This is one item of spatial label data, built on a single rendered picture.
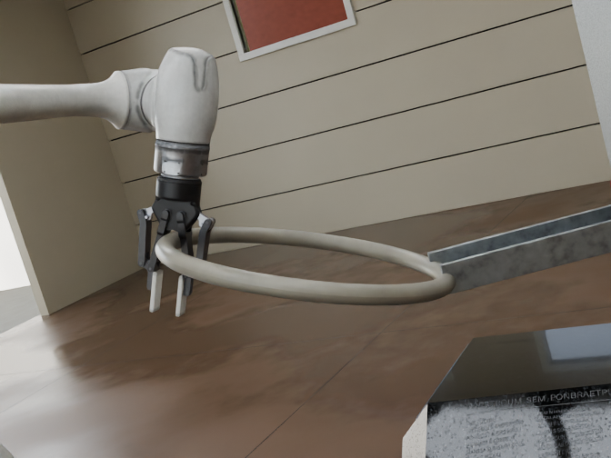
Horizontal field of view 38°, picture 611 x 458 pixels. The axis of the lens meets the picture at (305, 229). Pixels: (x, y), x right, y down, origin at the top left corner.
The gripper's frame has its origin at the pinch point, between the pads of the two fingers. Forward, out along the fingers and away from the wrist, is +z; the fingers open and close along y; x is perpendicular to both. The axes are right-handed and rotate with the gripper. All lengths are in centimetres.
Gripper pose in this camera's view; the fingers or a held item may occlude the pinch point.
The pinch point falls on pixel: (168, 293)
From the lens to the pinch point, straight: 153.0
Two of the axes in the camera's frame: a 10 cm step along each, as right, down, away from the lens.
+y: 9.7, 1.4, -2.0
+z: -1.1, 9.8, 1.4
